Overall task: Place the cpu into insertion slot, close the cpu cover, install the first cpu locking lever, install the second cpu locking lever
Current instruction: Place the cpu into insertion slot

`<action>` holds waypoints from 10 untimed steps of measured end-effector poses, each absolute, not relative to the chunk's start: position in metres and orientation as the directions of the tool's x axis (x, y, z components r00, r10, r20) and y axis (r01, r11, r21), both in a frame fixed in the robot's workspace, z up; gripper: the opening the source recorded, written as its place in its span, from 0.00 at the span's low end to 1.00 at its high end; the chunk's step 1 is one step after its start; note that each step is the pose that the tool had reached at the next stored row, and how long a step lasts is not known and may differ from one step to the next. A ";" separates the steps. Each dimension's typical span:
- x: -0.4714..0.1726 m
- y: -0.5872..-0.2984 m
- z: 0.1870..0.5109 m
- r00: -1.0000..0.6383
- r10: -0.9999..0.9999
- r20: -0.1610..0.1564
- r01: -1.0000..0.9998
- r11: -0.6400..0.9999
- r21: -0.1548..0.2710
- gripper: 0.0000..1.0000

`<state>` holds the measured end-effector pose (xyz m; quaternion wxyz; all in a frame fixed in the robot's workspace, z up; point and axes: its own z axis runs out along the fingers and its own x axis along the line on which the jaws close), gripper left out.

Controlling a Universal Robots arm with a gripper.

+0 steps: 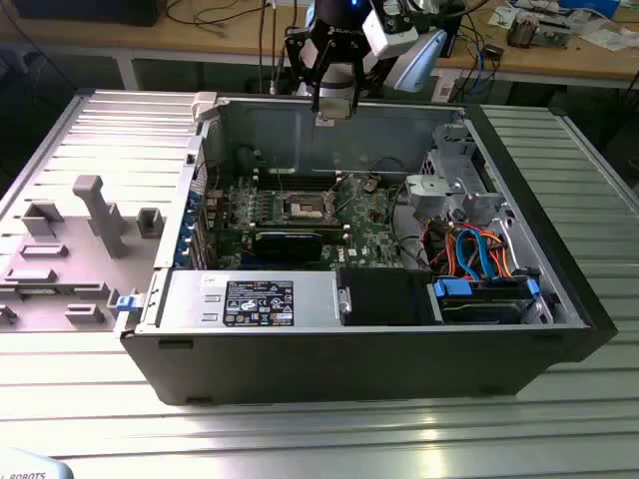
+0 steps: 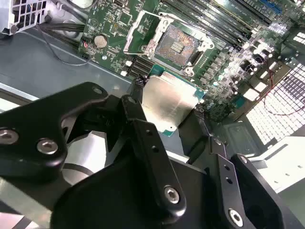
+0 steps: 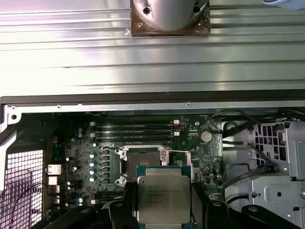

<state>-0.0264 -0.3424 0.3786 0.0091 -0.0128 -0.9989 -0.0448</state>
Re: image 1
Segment black graphics card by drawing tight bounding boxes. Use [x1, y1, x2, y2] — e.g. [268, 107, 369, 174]
[253, 230, 324, 263]

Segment finned CPU cooler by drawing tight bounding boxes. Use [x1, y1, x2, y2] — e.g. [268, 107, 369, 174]
[506, 14, 540, 49]

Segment blue cardboard box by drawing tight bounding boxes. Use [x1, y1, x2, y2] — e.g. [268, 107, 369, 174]
[558, 0, 623, 16]

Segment silver power supply unit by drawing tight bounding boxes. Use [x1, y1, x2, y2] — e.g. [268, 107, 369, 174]
[154, 268, 350, 330]

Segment metal socket cover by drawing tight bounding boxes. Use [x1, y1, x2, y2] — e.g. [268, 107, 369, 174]
[323, 173, 359, 214]

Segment white papers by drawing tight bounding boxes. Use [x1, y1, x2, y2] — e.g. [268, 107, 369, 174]
[578, 27, 638, 51]

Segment black equipment case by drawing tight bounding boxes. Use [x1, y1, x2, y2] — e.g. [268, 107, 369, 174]
[12, 0, 161, 27]

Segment green motherboard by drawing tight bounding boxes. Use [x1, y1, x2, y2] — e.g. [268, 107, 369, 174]
[202, 172, 425, 273]

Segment grey parts rack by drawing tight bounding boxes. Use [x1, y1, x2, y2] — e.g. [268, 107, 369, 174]
[0, 174, 166, 333]

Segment black PC case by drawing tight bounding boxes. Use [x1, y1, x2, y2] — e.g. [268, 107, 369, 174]
[113, 92, 618, 406]

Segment blue case latch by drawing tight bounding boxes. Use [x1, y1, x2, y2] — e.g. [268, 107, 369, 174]
[114, 293, 144, 314]

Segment grey metal box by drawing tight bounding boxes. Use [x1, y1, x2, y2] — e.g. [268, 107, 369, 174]
[536, 17, 573, 49]

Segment black tower box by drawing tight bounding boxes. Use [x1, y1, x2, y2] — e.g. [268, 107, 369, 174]
[445, 12, 468, 59]

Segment blue data wire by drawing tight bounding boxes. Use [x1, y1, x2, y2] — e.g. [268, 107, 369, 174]
[453, 225, 480, 281]
[468, 227, 502, 280]

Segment black rear fan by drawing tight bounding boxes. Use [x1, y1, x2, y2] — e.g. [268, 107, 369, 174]
[233, 143, 265, 176]

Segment metal disk bay bracket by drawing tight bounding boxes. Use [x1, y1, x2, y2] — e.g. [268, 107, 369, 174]
[429, 122, 506, 224]

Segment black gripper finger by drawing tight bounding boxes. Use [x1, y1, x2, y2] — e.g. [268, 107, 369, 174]
[347, 37, 374, 120]
[285, 27, 330, 114]

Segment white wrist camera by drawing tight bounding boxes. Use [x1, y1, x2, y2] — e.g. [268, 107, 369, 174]
[361, 9, 418, 59]

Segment CPU socket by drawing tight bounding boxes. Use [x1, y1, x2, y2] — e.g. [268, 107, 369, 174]
[280, 189, 333, 222]

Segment hard disk in blue carrier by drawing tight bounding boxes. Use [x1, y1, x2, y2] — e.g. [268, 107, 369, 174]
[431, 276, 543, 325]

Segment orange power wire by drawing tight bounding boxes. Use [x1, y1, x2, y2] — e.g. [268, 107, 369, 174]
[422, 222, 463, 276]
[486, 237, 525, 276]

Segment pale blue teach pendant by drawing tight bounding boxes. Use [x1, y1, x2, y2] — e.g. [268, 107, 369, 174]
[0, 446, 76, 479]

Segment wooden workbench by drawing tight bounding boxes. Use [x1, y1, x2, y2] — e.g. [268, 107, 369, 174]
[0, 0, 639, 94]

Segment grey case handle latch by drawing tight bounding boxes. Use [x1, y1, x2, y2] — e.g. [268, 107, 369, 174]
[192, 91, 221, 122]

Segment blue card retention bracket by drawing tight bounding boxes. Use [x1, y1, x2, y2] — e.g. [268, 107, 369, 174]
[172, 192, 202, 270]

